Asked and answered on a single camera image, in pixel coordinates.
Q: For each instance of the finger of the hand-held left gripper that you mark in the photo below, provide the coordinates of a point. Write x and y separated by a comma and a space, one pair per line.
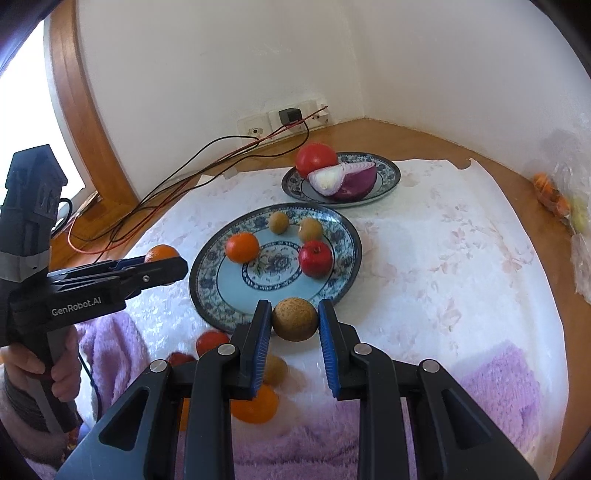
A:
131, 264
157, 274

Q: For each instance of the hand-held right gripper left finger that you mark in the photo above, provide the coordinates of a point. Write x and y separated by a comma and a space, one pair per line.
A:
261, 350

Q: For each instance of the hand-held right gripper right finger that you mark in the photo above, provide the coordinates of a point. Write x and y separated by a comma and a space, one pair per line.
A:
330, 355

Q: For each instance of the small orange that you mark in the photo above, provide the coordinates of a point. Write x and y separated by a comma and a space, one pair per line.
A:
161, 253
242, 247
265, 406
184, 413

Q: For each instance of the brown round fruit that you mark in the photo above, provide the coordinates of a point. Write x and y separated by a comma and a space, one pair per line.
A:
294, 319
279, 222
275, 369
310, 229

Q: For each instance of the dark red apple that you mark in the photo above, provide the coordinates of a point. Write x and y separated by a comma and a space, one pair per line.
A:
180, 359
210, 341

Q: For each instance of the large blue floral plate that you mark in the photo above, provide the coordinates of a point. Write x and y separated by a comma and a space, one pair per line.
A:
221, 295

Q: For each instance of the bright red apple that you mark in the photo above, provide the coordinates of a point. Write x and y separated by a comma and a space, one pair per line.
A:
315, 258

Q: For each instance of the person's left hand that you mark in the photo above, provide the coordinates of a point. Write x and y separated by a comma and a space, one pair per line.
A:
67, 364

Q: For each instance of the white floral tablecloth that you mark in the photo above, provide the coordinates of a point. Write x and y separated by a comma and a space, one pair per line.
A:
438, 277

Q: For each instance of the purple fluffy towel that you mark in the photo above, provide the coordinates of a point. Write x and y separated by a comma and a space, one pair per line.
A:
498, 383

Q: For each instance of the halved red onion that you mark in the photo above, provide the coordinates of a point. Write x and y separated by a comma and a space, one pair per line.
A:
355, 184

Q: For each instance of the small blue floral plate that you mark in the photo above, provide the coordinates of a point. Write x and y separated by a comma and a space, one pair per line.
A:
388, 177

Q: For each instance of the red tomato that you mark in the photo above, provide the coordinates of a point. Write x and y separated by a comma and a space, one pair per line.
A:
314, 157

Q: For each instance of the black power plug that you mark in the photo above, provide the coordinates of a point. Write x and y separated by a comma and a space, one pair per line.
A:
290, 115

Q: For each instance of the clear plastic bag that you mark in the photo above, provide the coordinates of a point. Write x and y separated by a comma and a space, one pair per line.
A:
581, 258

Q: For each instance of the small orange produce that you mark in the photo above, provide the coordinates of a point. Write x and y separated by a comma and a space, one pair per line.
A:
549, 194

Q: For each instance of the wooden window frame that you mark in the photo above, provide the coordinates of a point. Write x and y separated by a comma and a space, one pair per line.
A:
87, 115

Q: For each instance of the white wall outlet strip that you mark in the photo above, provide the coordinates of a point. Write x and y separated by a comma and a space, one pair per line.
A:
251, 124

